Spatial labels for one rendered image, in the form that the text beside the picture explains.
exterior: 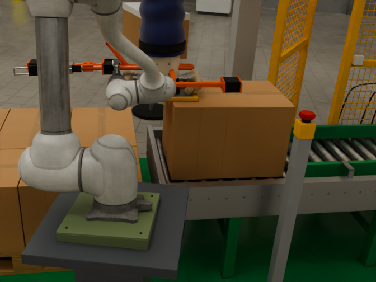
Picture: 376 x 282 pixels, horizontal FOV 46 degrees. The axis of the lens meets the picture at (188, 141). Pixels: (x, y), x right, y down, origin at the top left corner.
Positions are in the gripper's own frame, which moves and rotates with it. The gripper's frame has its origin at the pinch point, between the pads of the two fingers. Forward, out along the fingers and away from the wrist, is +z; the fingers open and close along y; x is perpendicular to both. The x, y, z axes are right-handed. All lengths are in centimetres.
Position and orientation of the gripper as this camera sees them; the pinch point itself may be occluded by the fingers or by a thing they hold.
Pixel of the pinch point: (116, 69)
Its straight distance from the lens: 219.9
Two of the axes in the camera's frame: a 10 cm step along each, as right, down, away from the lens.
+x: 9.8, -0.3, 1.8
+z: -1.7, -4.6, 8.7
